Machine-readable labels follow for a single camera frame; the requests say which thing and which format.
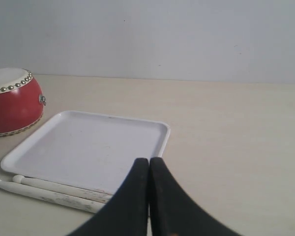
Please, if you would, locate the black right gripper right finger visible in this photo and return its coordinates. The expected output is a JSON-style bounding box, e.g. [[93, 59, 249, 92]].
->
[[149, 157, 238, 236]]

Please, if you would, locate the small red drum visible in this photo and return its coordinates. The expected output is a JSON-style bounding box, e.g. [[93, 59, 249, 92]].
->
[[0, 68, 46, 137]]

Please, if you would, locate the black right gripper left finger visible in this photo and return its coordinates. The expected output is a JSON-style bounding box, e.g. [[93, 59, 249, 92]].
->
[[70, 158, 149, 236]]

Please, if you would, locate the white plastic tray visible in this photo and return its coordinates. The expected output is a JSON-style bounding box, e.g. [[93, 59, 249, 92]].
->
[[0, 111, 170, 194]]

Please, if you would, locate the white wooden drumstick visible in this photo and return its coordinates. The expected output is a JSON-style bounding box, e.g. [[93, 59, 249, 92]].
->
[[0, 179, 105, 213], [12, 175, 112, 203]]

